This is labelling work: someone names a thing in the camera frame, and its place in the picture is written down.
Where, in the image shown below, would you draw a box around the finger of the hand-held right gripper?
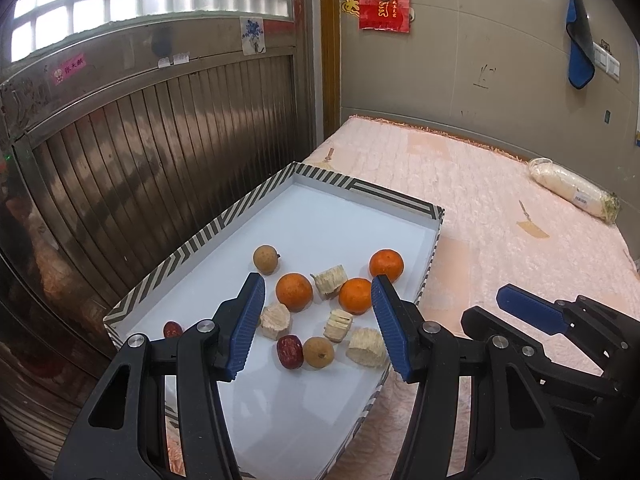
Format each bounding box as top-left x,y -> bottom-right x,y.
496,283 -> 640,358
460,305 -> 617,401

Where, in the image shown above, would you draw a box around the blue grey hanging cloth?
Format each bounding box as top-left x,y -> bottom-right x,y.
566,0 -> 597,90

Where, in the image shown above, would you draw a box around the pink quilted bedspread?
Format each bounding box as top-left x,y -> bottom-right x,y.
165,115 -> 640,480

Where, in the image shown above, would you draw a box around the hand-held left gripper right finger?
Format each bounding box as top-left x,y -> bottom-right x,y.
371,274 -> 581,480

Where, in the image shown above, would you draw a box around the wrapped white radish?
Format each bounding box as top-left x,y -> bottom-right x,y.
529,157 -> 621,223

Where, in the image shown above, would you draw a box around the white wall switches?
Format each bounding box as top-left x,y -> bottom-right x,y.
594,40 -> 621,82

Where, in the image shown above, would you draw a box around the striped cardboard box tray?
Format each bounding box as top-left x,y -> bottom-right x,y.
102,161 -> 446,480

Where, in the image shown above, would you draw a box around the orange mandarin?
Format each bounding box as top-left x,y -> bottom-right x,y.
338,277 -> 374,316
275,272 -> 314,313
369,248 -> 405,283

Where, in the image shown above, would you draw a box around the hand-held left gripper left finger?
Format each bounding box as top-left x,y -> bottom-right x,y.
52,272 -> 266,480

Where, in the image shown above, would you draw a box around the brown longan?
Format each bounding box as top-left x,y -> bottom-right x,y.
252,244 -> 282,276
302,336 -> 335,368

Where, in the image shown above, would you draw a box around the wooden door frame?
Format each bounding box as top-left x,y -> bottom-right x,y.
319,0 -> 343,136

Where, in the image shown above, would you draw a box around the blue flower sticker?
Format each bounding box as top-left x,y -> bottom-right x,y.
240,16 -> 266,56

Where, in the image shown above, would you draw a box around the ribbed metal door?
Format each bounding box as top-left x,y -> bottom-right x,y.
0,45 -> 321,461

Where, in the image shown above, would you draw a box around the pink label sticker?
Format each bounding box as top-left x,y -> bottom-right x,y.
52,54 -> 87,86

